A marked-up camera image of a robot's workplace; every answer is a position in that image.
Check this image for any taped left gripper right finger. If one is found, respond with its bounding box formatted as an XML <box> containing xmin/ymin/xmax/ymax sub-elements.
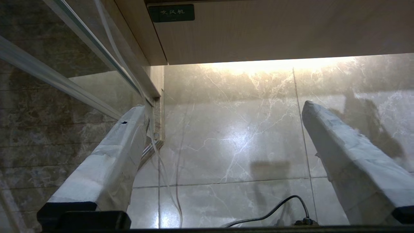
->
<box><xmin>301</xmin><ymin>100</ymin><xmax>414</xmax><ymax>226</ymax></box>

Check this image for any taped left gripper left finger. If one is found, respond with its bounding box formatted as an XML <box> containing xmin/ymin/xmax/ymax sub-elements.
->
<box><xmin>47</xmin><ymin>104</ymin><xmax>150</xmax><ymax>213</ymax></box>

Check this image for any beige wooden drawer front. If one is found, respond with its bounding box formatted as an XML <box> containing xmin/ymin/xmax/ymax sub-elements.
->
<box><xmin>144</xmin><ymin>0</ymin><xmax>414</xmax><ymax>66</ymax></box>

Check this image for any green label sign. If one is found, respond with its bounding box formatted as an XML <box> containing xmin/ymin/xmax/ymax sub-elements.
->
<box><xmin>147</xmin><ymin>4</ymin><xmax>195</xmax><ymax>23</ymax></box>

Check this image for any framed glass shower door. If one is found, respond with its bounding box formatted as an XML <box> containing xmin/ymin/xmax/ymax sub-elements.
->
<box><xmin>0</xmin><ymin>0</ymin><xmax>165</xmax><ymax>233</ymax></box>

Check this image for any beige wooden vanity cabinet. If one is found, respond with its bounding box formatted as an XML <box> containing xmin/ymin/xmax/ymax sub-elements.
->
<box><xmin>112</xmin><ymin>0</ymin><xmax>169</xmax><ymax>67</ymax></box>

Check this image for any thin white cable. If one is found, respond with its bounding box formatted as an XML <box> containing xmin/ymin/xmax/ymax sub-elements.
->
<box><xmin>95</xmin><ymin>0</ymin><xmax>183</xmax><ymax>228</ymax></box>

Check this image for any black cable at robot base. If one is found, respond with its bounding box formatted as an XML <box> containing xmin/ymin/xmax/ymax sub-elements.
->
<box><xmin>223</xmin><ymin>194</ymin><xmax>319</xmax><ymax>228</ymax></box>

